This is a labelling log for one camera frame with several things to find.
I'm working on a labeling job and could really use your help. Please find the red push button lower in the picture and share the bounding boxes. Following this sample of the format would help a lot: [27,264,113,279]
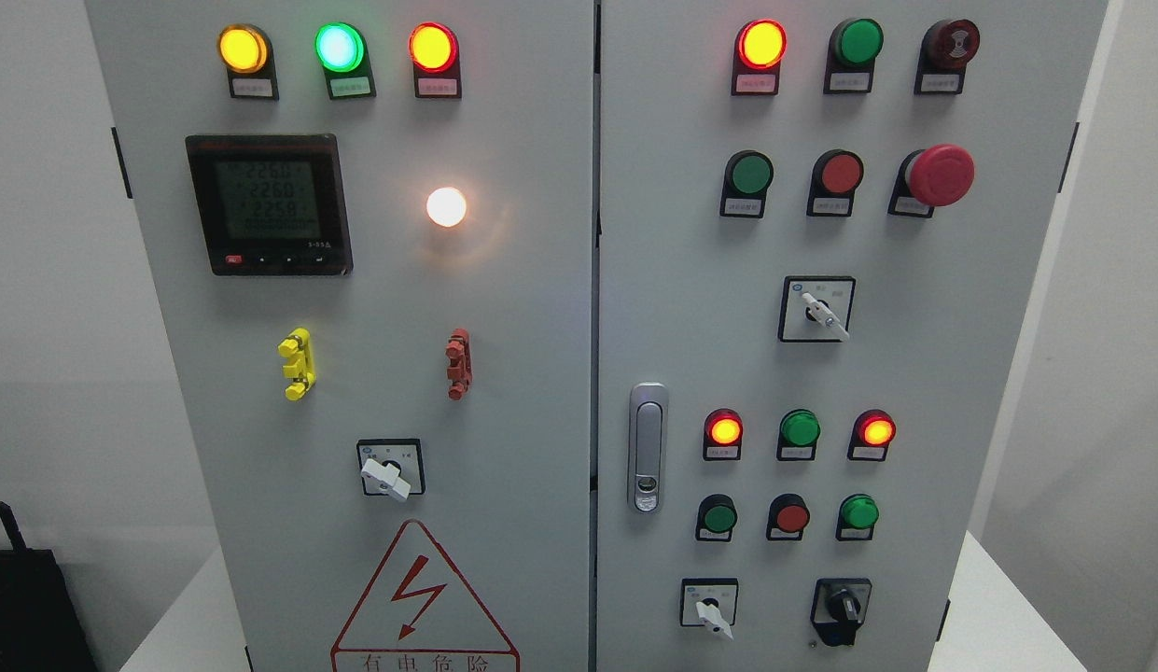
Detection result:
[765,494,809,541]

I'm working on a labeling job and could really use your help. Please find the red terminal connector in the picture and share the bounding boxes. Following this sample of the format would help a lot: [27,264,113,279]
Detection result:
[444,328,472,401]

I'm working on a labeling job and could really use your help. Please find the white selector switch upper right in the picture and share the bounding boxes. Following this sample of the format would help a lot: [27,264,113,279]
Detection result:
[778,275,857,342]

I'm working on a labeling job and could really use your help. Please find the green push button upper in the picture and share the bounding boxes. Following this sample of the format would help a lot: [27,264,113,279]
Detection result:
[719,149,774,218]

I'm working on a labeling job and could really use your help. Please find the dark red buzzer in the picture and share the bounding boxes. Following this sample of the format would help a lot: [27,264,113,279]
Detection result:
[914,19,981,95]

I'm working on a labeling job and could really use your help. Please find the black digital power meter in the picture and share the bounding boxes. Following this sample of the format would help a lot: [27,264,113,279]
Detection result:
[186,133,353,276]

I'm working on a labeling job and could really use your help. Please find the red indicator light right top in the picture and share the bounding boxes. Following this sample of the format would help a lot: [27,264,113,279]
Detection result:
[731,19,787,95]

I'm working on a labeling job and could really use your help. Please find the black knob selector switch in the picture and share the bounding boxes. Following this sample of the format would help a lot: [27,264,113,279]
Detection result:
[809,578,872,647]

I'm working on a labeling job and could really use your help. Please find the green push button lower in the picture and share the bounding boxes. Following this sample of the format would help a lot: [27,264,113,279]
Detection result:
[694,494,739,543]

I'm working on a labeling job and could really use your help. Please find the green indicator light right top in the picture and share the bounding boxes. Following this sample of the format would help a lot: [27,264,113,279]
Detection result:
[823,17,885,95]

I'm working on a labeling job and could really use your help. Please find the red emergency stop mushroom button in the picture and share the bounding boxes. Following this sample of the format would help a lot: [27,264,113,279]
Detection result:
[888,144,976,218]

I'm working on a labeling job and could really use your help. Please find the black device with antenna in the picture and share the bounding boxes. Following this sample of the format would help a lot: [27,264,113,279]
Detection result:
[0,502,97,671]

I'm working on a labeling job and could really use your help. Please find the white glowing indicator lamp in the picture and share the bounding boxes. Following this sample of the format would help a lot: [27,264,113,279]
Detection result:
[426,187,468,227]

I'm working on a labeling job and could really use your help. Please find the red push button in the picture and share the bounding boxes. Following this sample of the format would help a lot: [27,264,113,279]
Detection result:
[806,148,864,217]
[765,494,809,541]

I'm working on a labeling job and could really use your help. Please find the white selector switch bottom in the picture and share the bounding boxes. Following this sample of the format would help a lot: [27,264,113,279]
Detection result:
[679,578,739,641]

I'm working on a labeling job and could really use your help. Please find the red indicator light left door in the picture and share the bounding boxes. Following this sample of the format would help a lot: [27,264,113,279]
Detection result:
[409,21,462,98]

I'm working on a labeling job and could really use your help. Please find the red push button upper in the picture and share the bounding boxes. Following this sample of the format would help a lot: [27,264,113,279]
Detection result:
[806,148,864,217]

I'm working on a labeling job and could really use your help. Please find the white selector switch left door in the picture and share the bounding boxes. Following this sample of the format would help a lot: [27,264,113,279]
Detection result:
[356,438,426,502]

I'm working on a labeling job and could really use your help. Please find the red indicator light lower right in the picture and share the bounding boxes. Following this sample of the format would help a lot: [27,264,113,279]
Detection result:
[846,409,896,462]

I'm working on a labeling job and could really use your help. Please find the green lamp button lower right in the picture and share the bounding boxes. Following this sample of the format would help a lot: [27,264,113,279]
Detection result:
[835,494,881,541]

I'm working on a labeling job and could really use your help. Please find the green indicator light lower middle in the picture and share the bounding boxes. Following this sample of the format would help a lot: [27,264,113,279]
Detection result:
[776,409,821,462]

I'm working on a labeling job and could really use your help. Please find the red lightning warning sticker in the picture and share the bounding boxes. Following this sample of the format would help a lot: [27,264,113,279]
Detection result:
[330,519,522,671]

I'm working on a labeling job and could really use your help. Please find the yellow indicator light top left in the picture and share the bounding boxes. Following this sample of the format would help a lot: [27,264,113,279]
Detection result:
[217,24,279,101]

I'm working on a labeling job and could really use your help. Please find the red indicator light lower left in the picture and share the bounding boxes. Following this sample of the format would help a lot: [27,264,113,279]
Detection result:
[703,408,743,462]

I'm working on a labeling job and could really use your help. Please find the grey electrical control cabinet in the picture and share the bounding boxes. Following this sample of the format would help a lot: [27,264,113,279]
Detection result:
[85,1,1108,671]

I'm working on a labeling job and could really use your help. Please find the silver door lock handle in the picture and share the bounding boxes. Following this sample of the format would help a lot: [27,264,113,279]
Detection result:
[626,382,669,513]

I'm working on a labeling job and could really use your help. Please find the white selector switch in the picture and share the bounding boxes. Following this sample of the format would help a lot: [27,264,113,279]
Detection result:
[679,578,739,641]
[778,275,857,342]

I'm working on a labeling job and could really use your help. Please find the green push button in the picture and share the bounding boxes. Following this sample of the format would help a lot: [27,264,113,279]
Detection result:
[719,149,774,218]
[694,494,739,543]

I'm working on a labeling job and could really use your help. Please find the green lit indicator light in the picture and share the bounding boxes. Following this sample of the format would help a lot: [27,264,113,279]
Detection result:
[314,22,375,101]

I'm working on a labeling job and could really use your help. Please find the yellow terminal connector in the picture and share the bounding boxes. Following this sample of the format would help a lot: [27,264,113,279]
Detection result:
[276,327,317,401]

